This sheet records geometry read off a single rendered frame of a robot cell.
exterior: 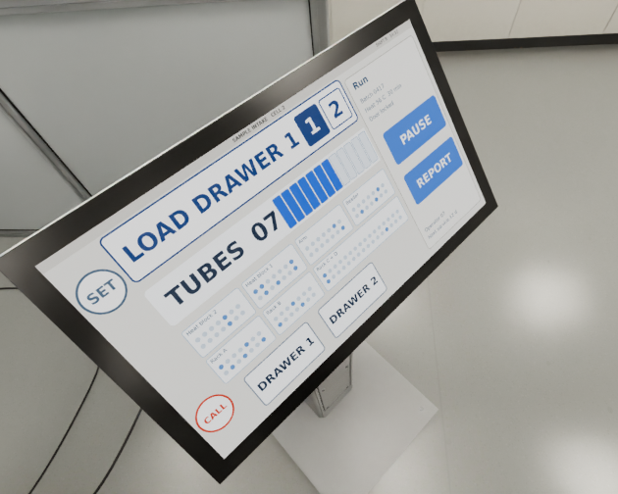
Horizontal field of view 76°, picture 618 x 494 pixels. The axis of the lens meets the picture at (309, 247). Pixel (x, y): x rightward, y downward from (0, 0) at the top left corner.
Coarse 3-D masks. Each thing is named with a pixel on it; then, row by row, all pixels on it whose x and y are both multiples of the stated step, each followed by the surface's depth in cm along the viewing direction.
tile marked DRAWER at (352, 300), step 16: (368, 272) 48; (352, 288) 47; (368, 288) 48; (384, 288) 50; (336, 304) 47; (352, 304) 48; (368, 304) 49; (336, 320) 47; (352, 320) 48; (336, 336) 47
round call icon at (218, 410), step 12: (216, 396) 41; (228, 396) 41; (204, 408) 40; (216, 408) 41; (228, 408) 42; (240, 408) 42; (192, 420) 40; (204, 420) 40; (216, 420) 41; (228, 420) 42; (204, 432) 41; (216, 432) 41
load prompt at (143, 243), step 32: (320, 96) 43; (288, 128) 41; (320, 128) 43; (224, 160) 39; (256, 160) 40; (288, 160) 42; (192, 192) 38; (224, 192) 39; (256, 192) 40; (128, 224) 35; (160, 224) 36; (192, 224) 38; (128, 256) 36; (160, 256) 37
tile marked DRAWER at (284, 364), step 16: (288, 336) 44; (304, 336) 45; (272, 352) 43; (288, 352) 44; (304, 352) 45; (320, 352) 46; (256, 368) 43; (272, 368) 43; (288, 368) 44; (304, 368) 45; (256, 384) 43; (272, 384) 44; (288, 384) 45; (272, 400) 44
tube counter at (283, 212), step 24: (360, 144) 46; (312, 168) 43; (336, 168) 45; (360, 168) 46; (288, 192) 42; (312, 192) 44; (336, 192) 45; (264, 216) 41; (288, 216) 42; (264, 240) 41
